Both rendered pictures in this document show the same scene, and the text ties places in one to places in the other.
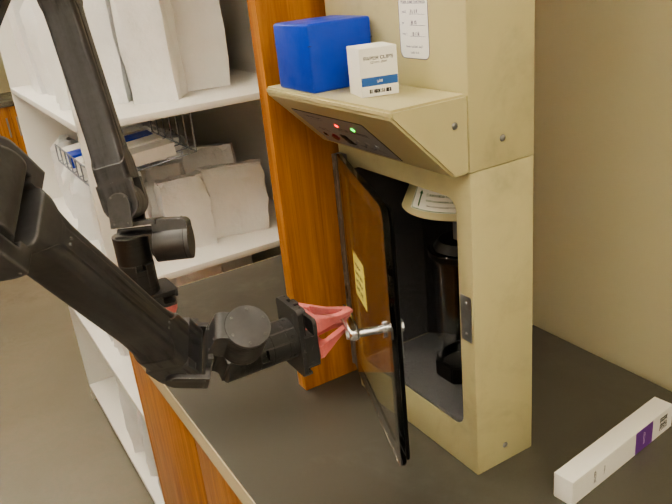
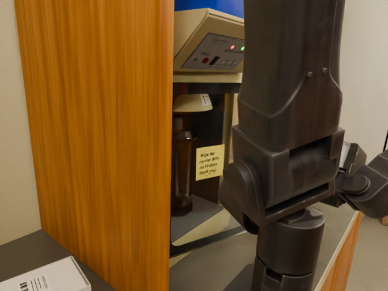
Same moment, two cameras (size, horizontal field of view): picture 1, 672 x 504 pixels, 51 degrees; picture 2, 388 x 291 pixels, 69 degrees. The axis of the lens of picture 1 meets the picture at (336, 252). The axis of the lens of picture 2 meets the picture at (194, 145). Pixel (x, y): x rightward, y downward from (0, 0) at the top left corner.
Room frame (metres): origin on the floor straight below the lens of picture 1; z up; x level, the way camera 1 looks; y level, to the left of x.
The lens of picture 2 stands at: (1.28, 0.52, 1.42)
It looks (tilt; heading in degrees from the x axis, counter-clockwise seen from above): 16 degrees down; 247
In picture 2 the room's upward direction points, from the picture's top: 2 degrees clockwise
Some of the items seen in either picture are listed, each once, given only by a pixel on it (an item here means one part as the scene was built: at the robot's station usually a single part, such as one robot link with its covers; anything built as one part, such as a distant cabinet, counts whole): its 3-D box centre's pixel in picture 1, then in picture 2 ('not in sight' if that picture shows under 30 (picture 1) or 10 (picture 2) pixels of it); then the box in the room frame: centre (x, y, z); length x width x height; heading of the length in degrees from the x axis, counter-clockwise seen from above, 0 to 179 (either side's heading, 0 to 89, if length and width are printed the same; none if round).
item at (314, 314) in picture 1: (323, 327); not in sight; (0.89, 0.03, 1.20); 0.09 x 0.07 x 0.07; 118
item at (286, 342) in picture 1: (278, 341); not in sight; (0.86, 0.09, 1.20); 0.07 x 0.07 x 0.10; 28
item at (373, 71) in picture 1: (372, 69); not in sight; (0.93, -0.07, 1.54); 0.05 x 0.05 x 0.06; 14
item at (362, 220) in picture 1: (368, 301); (220, 168); (0.97, -0.04, 1.19); 0.30 x 0.01 x 0.40; 9
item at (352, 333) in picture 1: (359, 320); not in sight; (0.90, -0.02, 1.20); 0.10 x 0.05 x 0.03; 9
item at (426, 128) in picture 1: (358, 126); (229, 48); (0.97, -0.05, 1.46); 0.32 x 0.11 x 0.10; 29
